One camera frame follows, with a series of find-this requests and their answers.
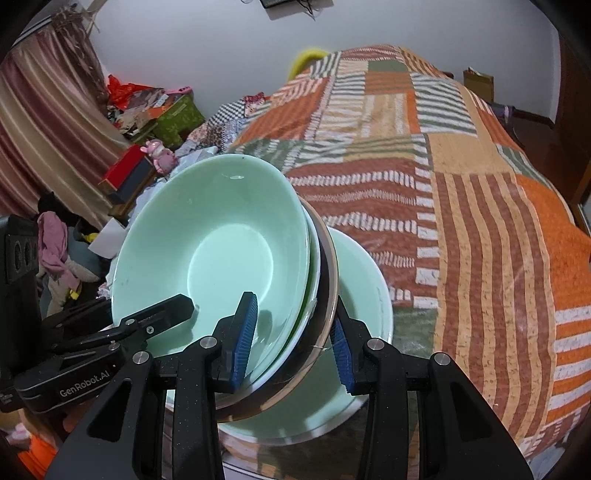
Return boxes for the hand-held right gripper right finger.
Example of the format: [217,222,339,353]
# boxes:
[330,318,529,480]

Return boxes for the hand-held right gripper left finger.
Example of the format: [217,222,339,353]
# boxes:
[44,292,259,480]

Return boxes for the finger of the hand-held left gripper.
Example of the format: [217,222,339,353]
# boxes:
[53,295,195,356]
[39,298,116,334]

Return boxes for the mint green plate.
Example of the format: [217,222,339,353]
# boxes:
[217,227,394,446]

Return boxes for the pink bowl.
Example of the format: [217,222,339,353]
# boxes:
[217,196,340,423]

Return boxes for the green bowl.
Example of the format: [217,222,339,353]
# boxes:
[112,154,311,393]

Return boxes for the white bowl with black spots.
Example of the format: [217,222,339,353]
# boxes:
[252,203,322,393]

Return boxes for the orange cloth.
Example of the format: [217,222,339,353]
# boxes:
[18,436,58,480]

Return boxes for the pink cloth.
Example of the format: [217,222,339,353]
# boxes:
[37,211,81,289]

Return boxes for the dark grey box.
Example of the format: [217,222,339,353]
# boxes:
[108,161,158,204]

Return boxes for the red box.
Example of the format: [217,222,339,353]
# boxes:
[98,145,148,192]

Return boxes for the pink rabbit figurine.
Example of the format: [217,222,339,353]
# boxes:
[141,140,178,174]

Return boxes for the light blue cloth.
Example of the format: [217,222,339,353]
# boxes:
[175,143,220,169]

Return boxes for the striped brown curtain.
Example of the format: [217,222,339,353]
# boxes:
[0,9,134,232]

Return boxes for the green box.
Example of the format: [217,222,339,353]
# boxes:
[154,95,206,148]

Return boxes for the checkered patterned quilt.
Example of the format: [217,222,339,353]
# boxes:
[178,92,273,155]

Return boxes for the pile of papers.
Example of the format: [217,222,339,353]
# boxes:
[108,88,169,134]

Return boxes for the striped patchwork blanket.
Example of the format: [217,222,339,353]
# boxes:
[222,44,591,480]

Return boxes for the red plastic bag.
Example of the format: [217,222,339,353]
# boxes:
[107,75,148,109]

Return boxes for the yellow foam tube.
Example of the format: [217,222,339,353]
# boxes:
[288,46,333,77]

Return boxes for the dark bag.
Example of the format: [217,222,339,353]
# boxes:
[489,102,525,148]

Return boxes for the cardboard box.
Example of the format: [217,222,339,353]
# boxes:
[463,68,495,100]

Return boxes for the small black monitor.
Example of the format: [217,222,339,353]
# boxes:
[259,0,333,9]

